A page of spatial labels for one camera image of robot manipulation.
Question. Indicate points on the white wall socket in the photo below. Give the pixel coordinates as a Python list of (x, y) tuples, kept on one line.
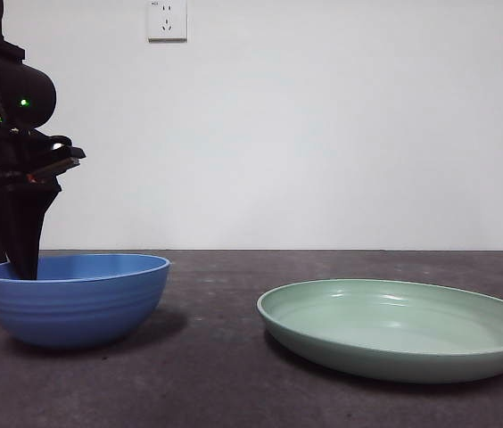
[(167, 22)]

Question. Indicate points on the blue ribbed bowl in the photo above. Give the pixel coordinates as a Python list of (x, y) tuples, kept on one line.
[(82, 310)]

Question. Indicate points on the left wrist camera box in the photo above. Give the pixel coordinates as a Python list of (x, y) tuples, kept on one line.
[(71, 153)]

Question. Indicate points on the green round plate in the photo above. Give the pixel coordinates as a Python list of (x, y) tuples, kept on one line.
[(390, 330)]

